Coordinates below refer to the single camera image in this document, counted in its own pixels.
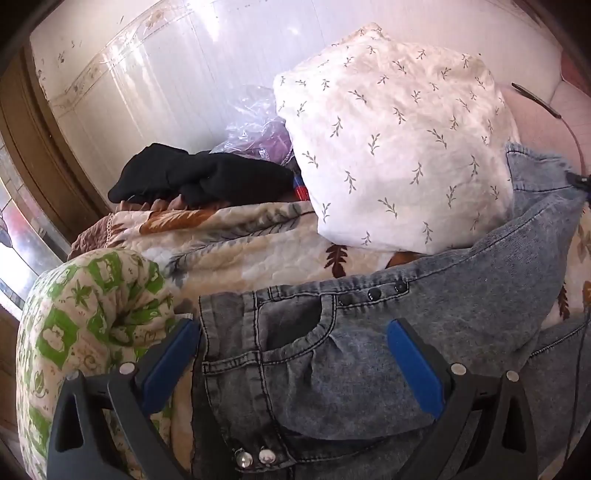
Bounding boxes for blue denim jeans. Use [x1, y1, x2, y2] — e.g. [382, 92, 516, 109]
[191, 144, 590, 479]

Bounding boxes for green and cream quilt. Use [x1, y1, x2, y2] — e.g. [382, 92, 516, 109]
[16, 249, 177, 479]

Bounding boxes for beige leaf-pattern bedspread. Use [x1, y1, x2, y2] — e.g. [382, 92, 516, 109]
[69, 202, 590, 340]

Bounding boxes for white leaf-print pillow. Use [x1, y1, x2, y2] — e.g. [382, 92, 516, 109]
[273, 24, 519, 254]

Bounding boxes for pink pillow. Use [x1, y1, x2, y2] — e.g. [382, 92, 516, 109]
[501, 52, 590, 175]

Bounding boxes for black garment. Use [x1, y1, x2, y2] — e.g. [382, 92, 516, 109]
[107, 143, 294, 209]

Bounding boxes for clear plastic bag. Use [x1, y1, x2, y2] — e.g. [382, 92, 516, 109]
[211, 85, 294, 166]

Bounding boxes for brown wooden door frame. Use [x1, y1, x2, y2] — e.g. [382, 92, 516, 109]
[1, 43, 110, 261]

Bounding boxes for black cable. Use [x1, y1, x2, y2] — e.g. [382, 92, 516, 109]
[511, 82, 584, 160]

